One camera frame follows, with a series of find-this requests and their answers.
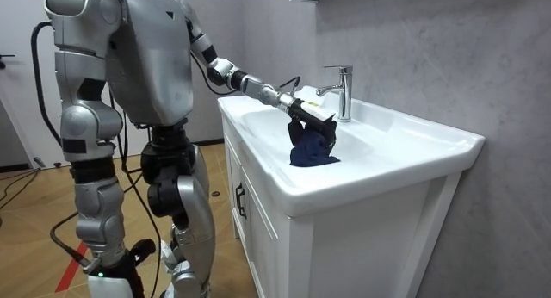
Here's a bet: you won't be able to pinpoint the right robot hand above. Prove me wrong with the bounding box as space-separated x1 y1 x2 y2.
87 238 158 298

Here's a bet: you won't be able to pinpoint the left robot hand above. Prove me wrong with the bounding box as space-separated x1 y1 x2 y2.
287 98 338 156

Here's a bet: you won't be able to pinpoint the dark blue cloth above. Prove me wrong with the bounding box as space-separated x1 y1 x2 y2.
288 126 342 168

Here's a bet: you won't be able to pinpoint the chrome faucet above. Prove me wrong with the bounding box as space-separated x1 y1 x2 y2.
315 65 355 124

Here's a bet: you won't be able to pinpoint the red floor tape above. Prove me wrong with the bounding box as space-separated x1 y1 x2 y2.
54 240 90 294

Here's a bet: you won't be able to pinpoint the white sink vanity cabinet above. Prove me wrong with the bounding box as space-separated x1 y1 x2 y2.
216 85 486 298

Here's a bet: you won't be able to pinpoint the robot legs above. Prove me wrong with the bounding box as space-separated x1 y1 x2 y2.
139 121 217 298

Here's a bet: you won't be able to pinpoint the robot body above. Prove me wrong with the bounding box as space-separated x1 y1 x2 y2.
30 0 195 149

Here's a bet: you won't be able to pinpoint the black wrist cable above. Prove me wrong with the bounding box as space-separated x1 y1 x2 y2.
277 76 302 97

